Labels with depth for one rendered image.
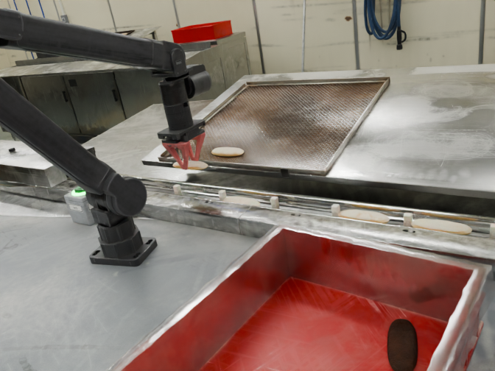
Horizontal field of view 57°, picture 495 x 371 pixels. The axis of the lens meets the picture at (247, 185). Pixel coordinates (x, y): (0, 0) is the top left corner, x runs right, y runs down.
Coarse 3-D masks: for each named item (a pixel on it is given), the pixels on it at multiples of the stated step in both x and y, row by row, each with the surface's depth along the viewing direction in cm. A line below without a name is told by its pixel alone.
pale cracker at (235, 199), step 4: (224, 200) 104; (228, 200) 103; (232, 200) 102; (236, 200) 102; (240, 200) 102; (244, 200) 101; (248, 200) 101; (252, 200) 101; (244, 204) 100; (248, 204) 100; (252, 204) 100; (256, 204) 100
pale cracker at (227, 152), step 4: (216, 148) 123; (220, 148) 122; (224, 148) 121; (228, 148) 120; (232, 148) 120; (236, 148) 119; (212, 152) 122; (216, 152) 121; (220, 152) 120; (224, 152) 119; (228, 152) 119; (232, 152) 118; (236, 152) 118; (240, 152) 118; (228, 156) 119; (232, 156) 118
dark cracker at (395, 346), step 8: (400, 320) 64; (392, 328) 63; (400, 328) 62; (408, 328) 62; (392, 336) 61; (400, 336) 61; (408, 336) 61; (416, 336) 62; (392, 344) 60; (400, 344) 60; (408, 344) 60; (416, 344) 60; (392, 352) 59; (400, 352) 59; (408, 352) 58; (416, 352) 59; (392, 360) 58; (400, 360) 58; (408, 360) 58; (416, 360) 58; (400, 368) 57; (408, 368) 57
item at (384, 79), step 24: (240, 96) 153; (264, 96) 147; (288, 96) 142; (312, 96) 138; (336, 96) 133; (360, 96) 129; (216, 120) 141; (264, 120) 132; (336, 120) 121; (360, 120) 115; (216, 144) 126; (240, 144) 123; (264, 144) 119; (288, 144) 116; (312, 144) 113; (336, 144) 110; (240, 168) 112; (264, 168) 108; (288, 168) 104; (312, 168) 104
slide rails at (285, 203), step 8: (144, 184) 123; (152, 184) 122; (160, 192) 116; (184, 192) 114; (192, 192) 113; (200, 192) 112; (208, 192) 111; (216, 192) 110; (256, 200) 103; (264, 200) 102; (280, 200) 101; (304, 208) 96; (312, 208) 95; (320, 208) 94; (328, 208) 94; (344, 208) 93; (336, 216) 90; (392, 216) 87; (400, 216) 86; (464, 224) 81; (472, 224) 80; (480, 232) 78; (488, 232) 77
